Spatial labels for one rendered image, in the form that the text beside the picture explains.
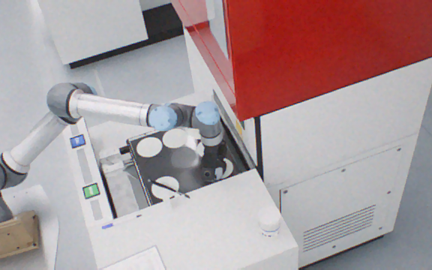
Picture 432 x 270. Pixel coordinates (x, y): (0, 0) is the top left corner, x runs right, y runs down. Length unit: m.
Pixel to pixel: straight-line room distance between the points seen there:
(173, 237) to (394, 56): 0.94
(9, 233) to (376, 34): 1.39
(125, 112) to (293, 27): 0.57
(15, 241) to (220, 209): 0.74
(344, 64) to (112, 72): 2.42
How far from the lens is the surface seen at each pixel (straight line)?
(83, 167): 2.13
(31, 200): 2.29
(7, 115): 3.95
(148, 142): 2.21
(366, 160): 2.29
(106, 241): 1.90
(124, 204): 2.08
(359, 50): 1.82
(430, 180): 3.25
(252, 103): 1.74
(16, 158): 2.14
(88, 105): 1.81
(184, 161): 2.12
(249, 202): 1.90
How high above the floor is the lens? 2.53
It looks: 48 degrees down
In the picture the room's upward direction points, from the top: 8 degrees counter-clockwise
